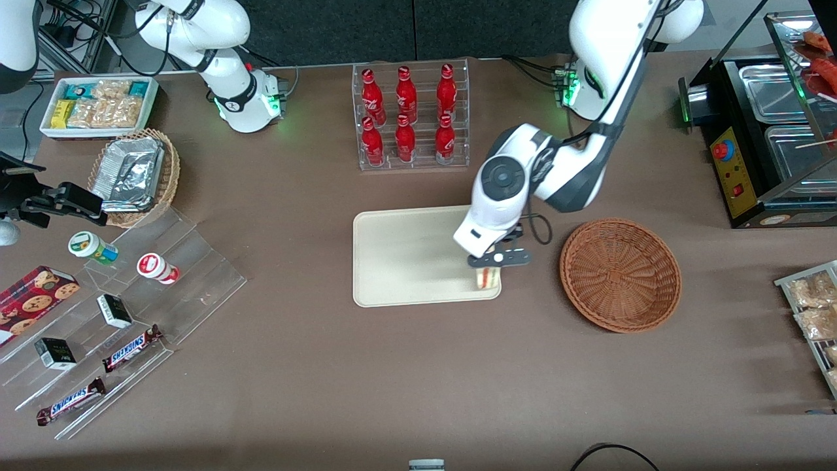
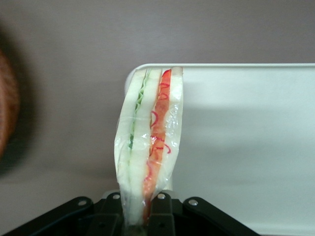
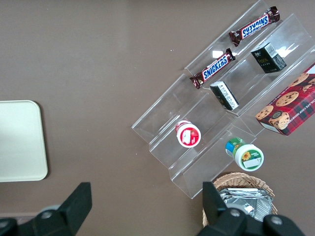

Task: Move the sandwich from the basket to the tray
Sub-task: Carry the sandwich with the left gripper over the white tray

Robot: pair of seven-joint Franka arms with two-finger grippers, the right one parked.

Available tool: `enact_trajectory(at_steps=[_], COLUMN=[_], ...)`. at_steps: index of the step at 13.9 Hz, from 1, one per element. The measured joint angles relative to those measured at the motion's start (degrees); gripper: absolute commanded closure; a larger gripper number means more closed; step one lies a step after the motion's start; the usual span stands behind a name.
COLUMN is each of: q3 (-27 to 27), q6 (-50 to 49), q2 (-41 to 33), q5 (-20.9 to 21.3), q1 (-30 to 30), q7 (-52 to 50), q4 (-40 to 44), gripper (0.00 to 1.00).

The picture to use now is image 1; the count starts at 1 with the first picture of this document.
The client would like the grey wire rack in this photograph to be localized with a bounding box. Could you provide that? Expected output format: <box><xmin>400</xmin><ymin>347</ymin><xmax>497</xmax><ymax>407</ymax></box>
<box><xmin>774</xmin><ymin>260</ymin><xmax>837</xmax><ymax>400</ymax></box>

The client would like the clear acrylic bottle rack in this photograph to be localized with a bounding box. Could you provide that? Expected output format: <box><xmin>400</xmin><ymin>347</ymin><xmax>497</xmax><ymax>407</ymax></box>
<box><xmin>352</xmin><ymin>58</ymin><xmax>470</xmax><ymax>172</ymax></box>

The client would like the black base cable bundle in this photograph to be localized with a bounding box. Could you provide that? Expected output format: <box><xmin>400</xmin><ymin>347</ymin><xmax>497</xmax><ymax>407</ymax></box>
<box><xmin>242</xmin><ymin>46</ymin><xmax>300</xmax><ymax>99</ymax></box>
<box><xmin>502</xmin><ymin>55</ymin><xmax>570</xmax><ymax>91</ymax></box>

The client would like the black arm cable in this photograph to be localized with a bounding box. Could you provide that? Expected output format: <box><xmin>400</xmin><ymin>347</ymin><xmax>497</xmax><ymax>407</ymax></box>
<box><xmin>522</xmin><ymin>211</ymin><xmax>555</xmax><ymax>247</ymax></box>

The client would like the steel warmer pan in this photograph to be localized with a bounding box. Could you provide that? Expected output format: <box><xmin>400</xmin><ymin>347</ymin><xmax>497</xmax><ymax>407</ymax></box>
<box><xmin>765</xmin><ymin>124</ymin><xmax>837</xmax><ymax>185</ymax></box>
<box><xmin>739</xmin><ymin>63</ymin><xmax>813</xmax><ymax>124</ymax></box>

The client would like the black looped floor cable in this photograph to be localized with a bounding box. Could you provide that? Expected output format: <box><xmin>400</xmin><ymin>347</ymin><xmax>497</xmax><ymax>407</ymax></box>
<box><xmin>569</xmin><ymin>444</ymin><xmax>661</xmax><ymax>471</ymax></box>

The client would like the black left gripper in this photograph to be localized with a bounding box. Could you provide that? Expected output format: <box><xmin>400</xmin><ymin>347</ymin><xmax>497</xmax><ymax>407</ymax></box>
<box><xmin>494</xmin><ymin>224</ymin><xmax>524</xmax><ymax>253</ymax></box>

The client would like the black food warmer machine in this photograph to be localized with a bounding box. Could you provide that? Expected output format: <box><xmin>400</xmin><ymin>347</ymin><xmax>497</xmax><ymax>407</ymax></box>
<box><xmin>678</xmin><ymin>10</ymin><xmax>837</xmax><ymax>230</ymax></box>

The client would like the silver foil pack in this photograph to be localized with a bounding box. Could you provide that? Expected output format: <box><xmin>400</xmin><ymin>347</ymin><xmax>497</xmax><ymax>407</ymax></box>
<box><xmin>92</xmin><ymin>136</ymin><xmax>164</xmax><ymax>205</ymax></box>
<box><xmin>98</xmin><ymin>198</ymin><xmax>155</xmax><ymax>214</ymax></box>

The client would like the red cookie box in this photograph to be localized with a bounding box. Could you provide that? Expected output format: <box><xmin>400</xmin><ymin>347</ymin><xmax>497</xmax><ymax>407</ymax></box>
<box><xmin>0</xmin><ymin>265</ymin><xmax>80</xmax><ymax>347</ymax></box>

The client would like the clear acrylic stepped display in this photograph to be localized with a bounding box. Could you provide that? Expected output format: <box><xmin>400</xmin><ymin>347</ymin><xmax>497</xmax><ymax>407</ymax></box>
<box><xmin>0</xmin><ymin>206</ymin><xmax>248</xmax><ymax>440</ymax></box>

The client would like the white rectangular snack bin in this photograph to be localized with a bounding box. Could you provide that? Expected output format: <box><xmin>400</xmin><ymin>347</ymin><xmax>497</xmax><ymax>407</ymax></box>
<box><xmin>39</xmin><ymin>76</ymin><xmax>160</xmax><ymax>140</ymax></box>

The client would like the red lid yogurt cup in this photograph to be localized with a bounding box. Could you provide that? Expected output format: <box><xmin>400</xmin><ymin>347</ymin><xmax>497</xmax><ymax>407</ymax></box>
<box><xmin>137</xmin><ymin>253</ymin><xmax>180</xmax><ymax>285</ymax></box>

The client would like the metal frame with cables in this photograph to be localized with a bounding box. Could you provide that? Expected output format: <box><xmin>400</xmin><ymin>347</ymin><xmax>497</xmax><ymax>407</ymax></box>
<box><xmin>36</xmin><ymin>0</ymin><xmax>131</xmax><ymax>76</ymax></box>

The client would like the Snickers chocolate bar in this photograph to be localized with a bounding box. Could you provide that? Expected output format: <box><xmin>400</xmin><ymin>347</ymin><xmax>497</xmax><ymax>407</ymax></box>
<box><xmin>36</xmin><ymin>377</ymin><xmax>107</xmax><ymax>427</ymax></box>
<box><xmin>102</xmin><ymin>324</ymin><xmax>164</xmax><ymax>374</ymax></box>

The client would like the small black carton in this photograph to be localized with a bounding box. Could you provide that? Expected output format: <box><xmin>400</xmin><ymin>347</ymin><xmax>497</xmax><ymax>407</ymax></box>
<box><xmin>34</xmin><ymin>338</ymin><xmax>77</xmax><ymax>371</ymax></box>
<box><xmin>97</xmin><ymin>294</ymin><xmax>134</xmax><ymax>329</ymax></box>

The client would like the green lid yogurt cup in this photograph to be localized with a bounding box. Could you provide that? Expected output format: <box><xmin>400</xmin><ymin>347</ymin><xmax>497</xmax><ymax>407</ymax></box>
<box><xmin>68</xmin><ymin>231</ymin><xmax>120</xmax><ymax>266</ymax></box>

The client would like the beige rectangular tray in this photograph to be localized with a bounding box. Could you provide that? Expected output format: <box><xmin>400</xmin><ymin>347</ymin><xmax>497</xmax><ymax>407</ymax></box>
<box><xmin>353</xmin><ymin>204</ymin><xmax>502</xmax><ymax>308</ymax></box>

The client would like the red cola bottle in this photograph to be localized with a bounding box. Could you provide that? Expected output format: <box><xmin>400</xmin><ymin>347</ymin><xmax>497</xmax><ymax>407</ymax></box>
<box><xmin>361</xmin><ymin>68</ymin><xmax>385</xmax><ymax>125</ymax></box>
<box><xmin>436</xmin><ymin>63</ymin><xmax>458</xmax><ymax>121</ymax></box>
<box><xmin>395</xmin><ymin>65</ymin><xmax>418</xmax><ymax>124</ymax></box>
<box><xmin>362</xmin><ymin>116</ymin><xmax>384</xmax><ymax>167</ymax></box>
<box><xmin>395</xmin><ymin>114</ymin><xmax>417</xmax><ymax>163</ymax></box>
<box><xmin>435</xmin><ymin>113</ymin><xmax>456</xmax><ymax>165</ymax></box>

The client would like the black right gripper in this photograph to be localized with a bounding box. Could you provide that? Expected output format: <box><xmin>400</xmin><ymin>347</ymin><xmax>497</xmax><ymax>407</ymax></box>
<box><xmin>0</xmin><ymin>152</ymin><xmax>109</xmax><ymax>230</ymax></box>

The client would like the light oval wicker basket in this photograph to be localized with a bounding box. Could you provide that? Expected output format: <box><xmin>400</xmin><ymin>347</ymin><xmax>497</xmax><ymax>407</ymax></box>
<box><xmin>87</xmin><ymin>128</ymin><xmax>181</xmax><ymax>228</ymax></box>

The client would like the red sausage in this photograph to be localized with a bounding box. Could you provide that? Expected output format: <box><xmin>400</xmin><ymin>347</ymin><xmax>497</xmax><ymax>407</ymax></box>
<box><xmin>803</xmin><ymin>30</ymin><xmax>836</xmax><ymax>54</ymax></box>
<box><xmin>810</xmin><ymin>58</ymin><xmax>837</xmax><ymax>100</ymax></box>

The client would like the brown round wicker basket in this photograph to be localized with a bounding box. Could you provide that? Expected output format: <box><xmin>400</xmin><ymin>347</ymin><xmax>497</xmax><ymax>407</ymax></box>
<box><xmin>559</xmin><ymin>218</ymin><xmax>683</xmax><ymax>334</ymax></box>

